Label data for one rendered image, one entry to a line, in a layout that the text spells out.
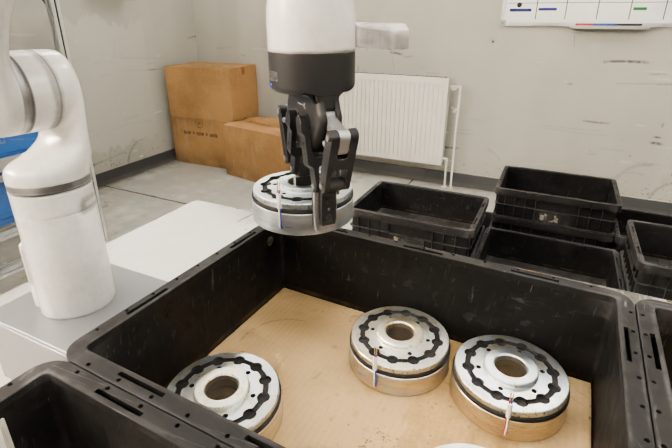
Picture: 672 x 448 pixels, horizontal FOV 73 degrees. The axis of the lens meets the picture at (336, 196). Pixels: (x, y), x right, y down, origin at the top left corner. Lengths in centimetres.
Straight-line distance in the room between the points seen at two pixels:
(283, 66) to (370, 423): 32
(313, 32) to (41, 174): 38
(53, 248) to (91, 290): 8
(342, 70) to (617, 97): 295
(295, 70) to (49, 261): 42
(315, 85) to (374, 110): 303
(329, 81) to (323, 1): 6
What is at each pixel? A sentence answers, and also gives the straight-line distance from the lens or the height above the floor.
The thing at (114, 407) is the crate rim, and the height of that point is 93.
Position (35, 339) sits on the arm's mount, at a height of 80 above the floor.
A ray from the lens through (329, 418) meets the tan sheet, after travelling 46.
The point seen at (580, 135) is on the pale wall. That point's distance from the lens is 330.
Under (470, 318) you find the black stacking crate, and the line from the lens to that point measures 53.
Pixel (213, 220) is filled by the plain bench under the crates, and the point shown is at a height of 70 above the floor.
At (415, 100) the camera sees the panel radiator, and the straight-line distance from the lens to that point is 328.
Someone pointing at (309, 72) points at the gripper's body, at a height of 113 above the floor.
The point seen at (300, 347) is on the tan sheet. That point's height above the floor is 83.
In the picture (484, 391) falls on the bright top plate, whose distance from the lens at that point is 46.
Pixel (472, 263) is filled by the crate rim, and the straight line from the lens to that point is 50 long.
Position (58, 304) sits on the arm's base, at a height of 83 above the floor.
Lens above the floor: 117
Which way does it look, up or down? 22 degrees down
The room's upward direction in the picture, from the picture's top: straight up
